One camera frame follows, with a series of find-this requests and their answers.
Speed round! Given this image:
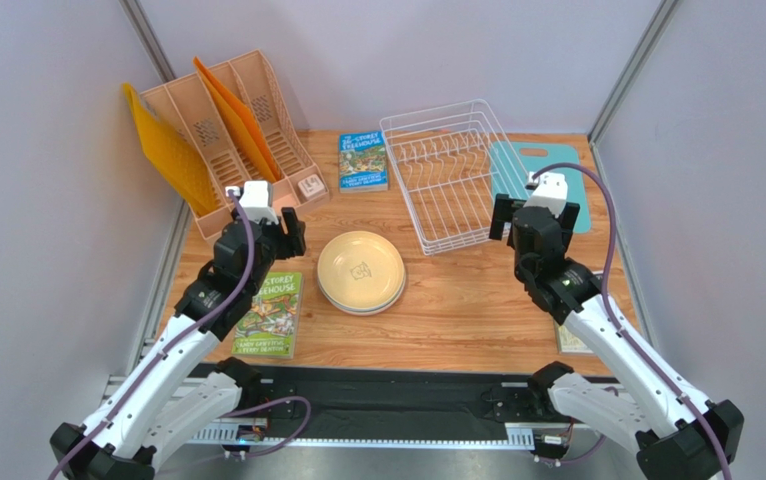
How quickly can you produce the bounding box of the blue plate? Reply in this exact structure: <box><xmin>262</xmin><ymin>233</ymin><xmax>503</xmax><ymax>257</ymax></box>
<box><xmin>322</xmin><ymin>288</ymin><xmax>404</xmax><ymax>316</ymax></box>

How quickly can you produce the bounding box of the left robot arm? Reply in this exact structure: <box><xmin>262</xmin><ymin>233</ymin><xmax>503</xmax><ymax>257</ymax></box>
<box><xmin>49</xmin><ymin>183</ymin><xmax>312</xmax><ymax>479</ymax></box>

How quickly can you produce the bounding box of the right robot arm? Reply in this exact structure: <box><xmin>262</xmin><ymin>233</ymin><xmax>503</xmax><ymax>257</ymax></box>
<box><xmin>495</xmin><ymin>198</ymin><xmax>744</xmax><ymax>479</ymax></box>

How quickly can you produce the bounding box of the teal cutting board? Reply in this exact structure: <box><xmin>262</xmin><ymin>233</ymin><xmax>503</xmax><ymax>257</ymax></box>
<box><xmin>489</xmin><ymin>141</ymin><xmax>592</xmax><ymax>234</ymax></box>

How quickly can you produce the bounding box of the pink desk file organizer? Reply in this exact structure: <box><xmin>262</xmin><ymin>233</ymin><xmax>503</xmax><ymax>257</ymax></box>
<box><xmin>138</xmin><ymin>50</ymin><xmax>331</xmax><ymax>243</ymax></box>

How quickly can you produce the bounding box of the white power adapter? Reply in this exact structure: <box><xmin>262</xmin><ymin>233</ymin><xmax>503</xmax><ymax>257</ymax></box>
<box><xmin>297</xmin><ymin>174</ymin><xmax>327</xmax><ymax>201</ymax></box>

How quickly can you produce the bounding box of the green treehouse book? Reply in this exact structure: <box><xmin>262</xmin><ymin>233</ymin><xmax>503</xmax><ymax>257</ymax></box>
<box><xmin>231</xmin><ymin>272</ymin><xmax>304</xmax><ymax>359</ymax></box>

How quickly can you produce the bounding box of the blue treehouse book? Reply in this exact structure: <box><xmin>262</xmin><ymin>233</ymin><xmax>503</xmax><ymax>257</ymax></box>
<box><xmin>338</xmin><ymin>130</ymin><xmax>389</xmax><ymax>194</ymax></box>

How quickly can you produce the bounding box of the yellow book at right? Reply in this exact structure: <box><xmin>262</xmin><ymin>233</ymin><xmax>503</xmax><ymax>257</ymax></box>
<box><xmin>554</xmin><ymin>324</ymin><xmax>594</xmax><ymax>355</ymax></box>

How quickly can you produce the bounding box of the yellow file folder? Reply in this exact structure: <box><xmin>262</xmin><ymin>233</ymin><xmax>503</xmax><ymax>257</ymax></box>
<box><xmin>121</xmin><ymin>83</ymin><xmax>221</xmax><ymax>216</ymax></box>

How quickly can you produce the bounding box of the orange file folder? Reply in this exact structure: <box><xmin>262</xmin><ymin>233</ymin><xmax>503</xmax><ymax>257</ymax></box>
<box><xmin>192</xmin><ymin>57</ymin><xmax>283</xmax><ymax>183</ymax></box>

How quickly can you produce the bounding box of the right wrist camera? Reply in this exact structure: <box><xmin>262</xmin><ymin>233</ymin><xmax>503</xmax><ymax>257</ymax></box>
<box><xmin>525</xmin><ymin>172</ymin><xmax>568</xmax><ymax>218</ymax></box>

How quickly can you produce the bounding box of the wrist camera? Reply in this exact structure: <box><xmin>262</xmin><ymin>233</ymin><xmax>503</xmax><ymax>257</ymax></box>
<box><xmin>525</xmin><ymin>172</ymin><xmax>568</xmax><ymax>218</ymax></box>
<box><xmin>224</xmin><ymin>180</ymin><xmax>280</xmax><ymax>225</ymax></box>

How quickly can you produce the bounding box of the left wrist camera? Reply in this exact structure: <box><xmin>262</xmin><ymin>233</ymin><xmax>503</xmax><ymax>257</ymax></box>
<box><xmin>224</xmin><ymin>180</ymin><xmax>280</xmax><ymax>225</ymax></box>

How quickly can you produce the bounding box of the white wire dish rack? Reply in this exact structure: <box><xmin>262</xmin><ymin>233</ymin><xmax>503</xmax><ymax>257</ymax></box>
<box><xmin>379</xmin><ymin>99</ymin><xmax>531</xmax><ymax>256</ymax></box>

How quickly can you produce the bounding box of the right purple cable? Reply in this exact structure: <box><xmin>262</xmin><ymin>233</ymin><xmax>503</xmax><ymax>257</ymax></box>
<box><xmin>530</xmin><ymin>161</ymin><xmax>734</xmax><ymax>480</ymax></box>

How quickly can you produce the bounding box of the purple cable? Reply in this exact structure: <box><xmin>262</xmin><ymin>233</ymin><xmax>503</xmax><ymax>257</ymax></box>
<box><xmin>47</xmin><ymin>192</ymin><xmax>313</xmax><ymax>480</ymax></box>
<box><xmin>530</xmin><ymin>161</ymin><xmax>734</xmax><ymax>480</ymax></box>

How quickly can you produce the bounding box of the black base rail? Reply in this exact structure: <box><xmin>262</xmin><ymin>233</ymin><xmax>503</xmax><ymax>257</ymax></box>
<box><xmin>189</xmin><ymin>362</ymin><xmax>594</xmax><ymax>442</ymax></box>

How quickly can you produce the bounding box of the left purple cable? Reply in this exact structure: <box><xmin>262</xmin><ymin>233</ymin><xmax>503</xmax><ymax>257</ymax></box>
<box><xmin>47</xmin><ymin>192</ymin><xmax>313</xmax><ymax>480</ymax></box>

